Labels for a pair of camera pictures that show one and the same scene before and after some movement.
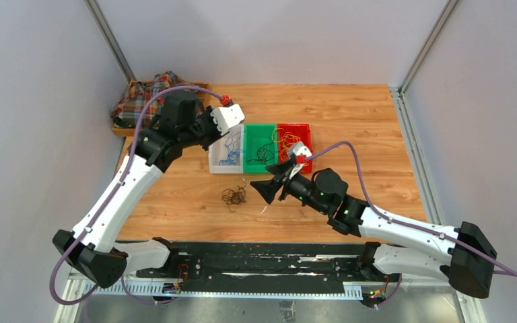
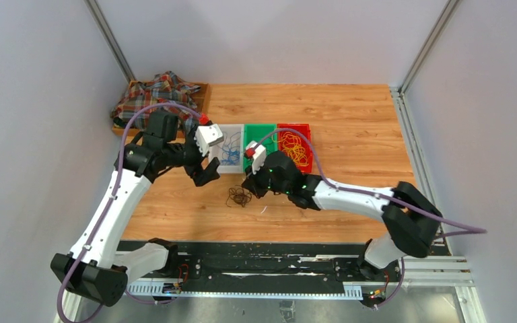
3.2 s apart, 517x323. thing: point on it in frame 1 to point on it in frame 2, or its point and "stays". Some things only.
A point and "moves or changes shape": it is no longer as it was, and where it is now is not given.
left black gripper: (217, 134) to (210, 173)
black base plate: (205, 268) stays
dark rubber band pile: (234, 198) moves or changes shape
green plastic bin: (260, 147) stays
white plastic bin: (226, 153) stays
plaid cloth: (127, 112) stays
